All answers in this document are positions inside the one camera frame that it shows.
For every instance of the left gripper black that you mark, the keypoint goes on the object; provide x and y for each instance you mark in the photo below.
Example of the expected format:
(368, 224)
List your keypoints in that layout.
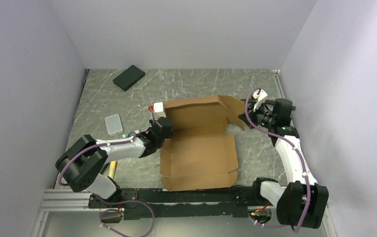
(152, 122)

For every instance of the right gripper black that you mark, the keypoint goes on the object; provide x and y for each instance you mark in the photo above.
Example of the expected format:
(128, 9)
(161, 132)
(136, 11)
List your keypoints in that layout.
(244, 118)

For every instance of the brown cardboard box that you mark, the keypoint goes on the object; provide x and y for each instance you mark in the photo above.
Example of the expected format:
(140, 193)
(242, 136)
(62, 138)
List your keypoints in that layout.
(200, 154)

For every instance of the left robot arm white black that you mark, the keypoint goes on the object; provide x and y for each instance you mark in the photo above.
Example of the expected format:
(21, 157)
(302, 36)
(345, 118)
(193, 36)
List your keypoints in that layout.
(80, 167)

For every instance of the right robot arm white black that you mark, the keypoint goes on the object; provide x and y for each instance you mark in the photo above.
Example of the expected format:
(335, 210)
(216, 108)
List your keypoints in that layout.
(302, 203)

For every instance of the black flat box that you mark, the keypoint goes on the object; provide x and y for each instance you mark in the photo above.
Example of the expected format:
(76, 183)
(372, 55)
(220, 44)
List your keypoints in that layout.
(129, 77)

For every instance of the green white marker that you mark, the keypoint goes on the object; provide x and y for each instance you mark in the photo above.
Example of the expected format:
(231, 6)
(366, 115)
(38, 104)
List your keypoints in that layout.
(131, 134)

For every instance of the black foam tube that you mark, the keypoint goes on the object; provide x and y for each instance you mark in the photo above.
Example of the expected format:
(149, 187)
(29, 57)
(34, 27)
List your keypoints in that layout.
(268, 102)

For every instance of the clear plastic lid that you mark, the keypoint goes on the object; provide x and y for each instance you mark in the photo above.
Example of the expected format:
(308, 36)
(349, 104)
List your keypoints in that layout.
(113, 124)

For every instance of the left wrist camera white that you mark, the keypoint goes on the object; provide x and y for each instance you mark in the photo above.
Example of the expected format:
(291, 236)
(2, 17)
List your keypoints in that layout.
(157, 110)

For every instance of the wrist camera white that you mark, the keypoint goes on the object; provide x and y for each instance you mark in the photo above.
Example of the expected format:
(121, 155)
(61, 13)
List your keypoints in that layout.
(157, 110)
(259, 96)

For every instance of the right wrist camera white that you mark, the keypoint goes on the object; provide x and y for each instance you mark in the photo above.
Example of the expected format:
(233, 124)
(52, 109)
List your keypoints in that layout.
(259, 96)

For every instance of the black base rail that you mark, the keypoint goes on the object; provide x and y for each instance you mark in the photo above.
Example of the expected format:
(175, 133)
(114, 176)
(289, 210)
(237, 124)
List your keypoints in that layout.
(237, 202)

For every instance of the aluminium frame rail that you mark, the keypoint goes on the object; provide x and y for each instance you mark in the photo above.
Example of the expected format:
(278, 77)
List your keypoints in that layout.
(64, 200)

